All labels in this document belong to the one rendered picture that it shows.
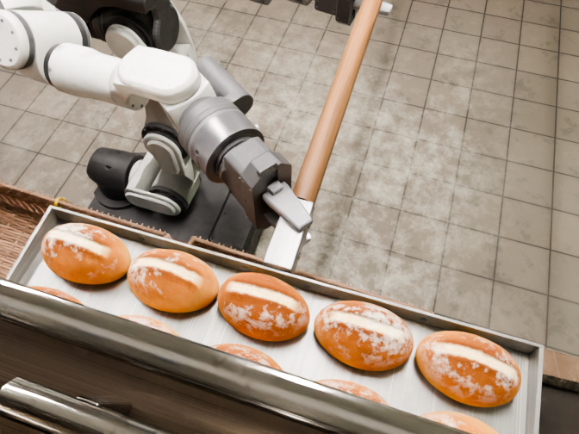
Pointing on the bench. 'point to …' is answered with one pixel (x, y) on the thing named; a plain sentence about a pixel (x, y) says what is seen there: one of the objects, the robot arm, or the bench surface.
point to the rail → (207, 367)
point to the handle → (68, 411)
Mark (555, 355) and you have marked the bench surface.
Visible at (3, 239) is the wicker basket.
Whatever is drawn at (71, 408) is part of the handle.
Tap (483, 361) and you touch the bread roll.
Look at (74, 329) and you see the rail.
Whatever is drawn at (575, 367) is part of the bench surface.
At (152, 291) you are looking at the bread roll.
